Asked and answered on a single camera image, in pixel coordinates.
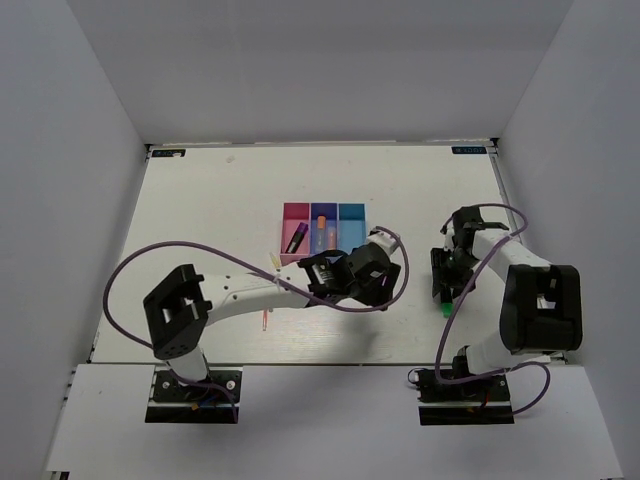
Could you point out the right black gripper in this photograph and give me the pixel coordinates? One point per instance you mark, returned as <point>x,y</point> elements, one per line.
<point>441,274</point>

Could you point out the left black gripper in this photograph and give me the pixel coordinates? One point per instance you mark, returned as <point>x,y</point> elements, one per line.
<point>382,295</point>

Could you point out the black green highlighter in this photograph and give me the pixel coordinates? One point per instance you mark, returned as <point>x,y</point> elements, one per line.
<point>446,304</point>

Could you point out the grey orange highlighter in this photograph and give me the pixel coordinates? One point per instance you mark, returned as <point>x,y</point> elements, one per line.
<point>320,234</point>

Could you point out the yellow pen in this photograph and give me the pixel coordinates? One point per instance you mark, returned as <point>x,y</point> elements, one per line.
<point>275,261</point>

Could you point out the red white pen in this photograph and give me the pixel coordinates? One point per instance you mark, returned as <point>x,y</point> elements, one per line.
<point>265,318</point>

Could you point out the yellow orange highlighter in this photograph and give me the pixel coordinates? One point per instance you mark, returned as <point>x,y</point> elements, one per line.
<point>330,238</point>

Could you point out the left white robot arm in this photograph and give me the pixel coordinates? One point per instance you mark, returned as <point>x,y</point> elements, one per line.
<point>185,302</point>

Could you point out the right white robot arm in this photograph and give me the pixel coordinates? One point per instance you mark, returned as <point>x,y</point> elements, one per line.
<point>541,309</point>

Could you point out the light blue container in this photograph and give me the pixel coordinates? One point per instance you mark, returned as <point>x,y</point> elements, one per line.
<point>352,226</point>

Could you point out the dark blue container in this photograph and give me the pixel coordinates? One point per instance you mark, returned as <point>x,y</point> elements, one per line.
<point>330,211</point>

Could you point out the black purple highlighter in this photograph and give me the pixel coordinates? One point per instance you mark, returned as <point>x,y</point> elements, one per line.
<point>297,238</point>

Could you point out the pink container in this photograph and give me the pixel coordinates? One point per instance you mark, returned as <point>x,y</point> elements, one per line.
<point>293,214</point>

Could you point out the right blue corner label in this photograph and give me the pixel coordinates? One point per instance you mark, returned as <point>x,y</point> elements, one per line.
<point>468,150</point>

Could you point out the blue corner label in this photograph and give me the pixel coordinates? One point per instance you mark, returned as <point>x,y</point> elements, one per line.
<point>468,150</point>
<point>168,153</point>

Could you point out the left blue corner label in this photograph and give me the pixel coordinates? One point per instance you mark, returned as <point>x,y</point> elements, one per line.
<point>168,153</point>

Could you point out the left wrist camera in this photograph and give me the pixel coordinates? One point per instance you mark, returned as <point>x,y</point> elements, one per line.
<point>383,240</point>

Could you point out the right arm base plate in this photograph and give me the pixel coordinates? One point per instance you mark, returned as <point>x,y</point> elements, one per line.
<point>483,402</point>

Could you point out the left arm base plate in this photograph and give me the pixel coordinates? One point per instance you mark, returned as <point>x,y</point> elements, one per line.
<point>172,402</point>

